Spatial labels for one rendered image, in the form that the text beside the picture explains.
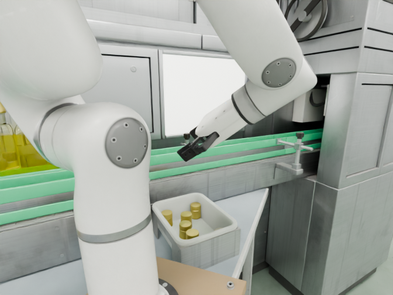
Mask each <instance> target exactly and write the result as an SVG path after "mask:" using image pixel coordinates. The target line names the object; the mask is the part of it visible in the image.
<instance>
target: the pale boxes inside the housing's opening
mask: <svg viewBox="0 0 393 295"><path fill-rule="evenodd" d="M326 90H327V92H326ZM311 92H312V96H313V101H314V103H316V104H318V103H321V102H323V101H325V105H322V106H320V107H314V106H312V105H311V103H310V100H309V98H310V95H311ZM328 92H329V84H328V85H327V89H311V90H309V91H307V92H306V93H304V94H302V95H301V96H299V97H298V98H296V99H294V109H293V116H292V121H294V122H314V121H322V120H323V116H325V113H326V105H327V100H328ZM325 99H326V100H325ZM324 108H325V109H324ZM323 112H324V113H323Z"/></svg>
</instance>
